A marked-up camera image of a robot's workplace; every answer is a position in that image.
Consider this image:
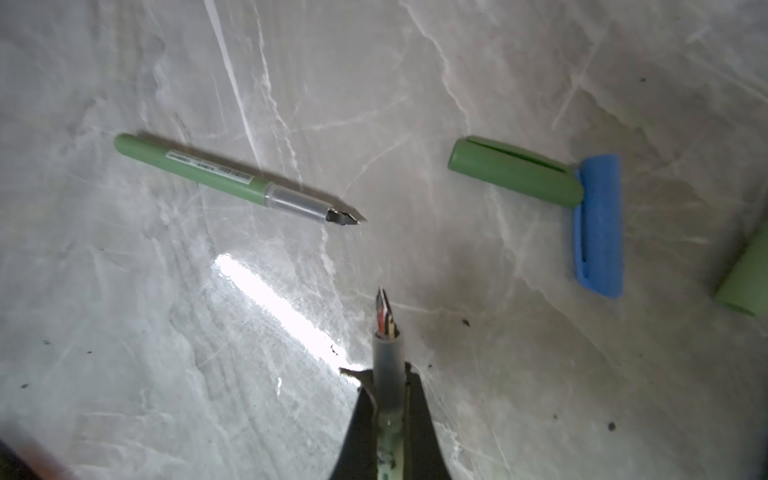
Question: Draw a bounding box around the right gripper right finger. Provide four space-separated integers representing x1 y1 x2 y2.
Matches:
403 362 451 480

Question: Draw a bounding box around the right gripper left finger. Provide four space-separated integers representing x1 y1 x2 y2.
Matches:
330 368 378 480

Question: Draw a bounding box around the light green pen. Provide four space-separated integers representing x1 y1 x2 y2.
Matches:
372 287 406 479

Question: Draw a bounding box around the dark green pen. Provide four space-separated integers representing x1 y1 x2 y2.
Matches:
114 134 360 226

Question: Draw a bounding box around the light green pen cap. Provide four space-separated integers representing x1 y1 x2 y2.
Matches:
713 219 767 317

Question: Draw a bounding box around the green pen cap by blue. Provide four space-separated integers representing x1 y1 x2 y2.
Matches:
448 136 584 208

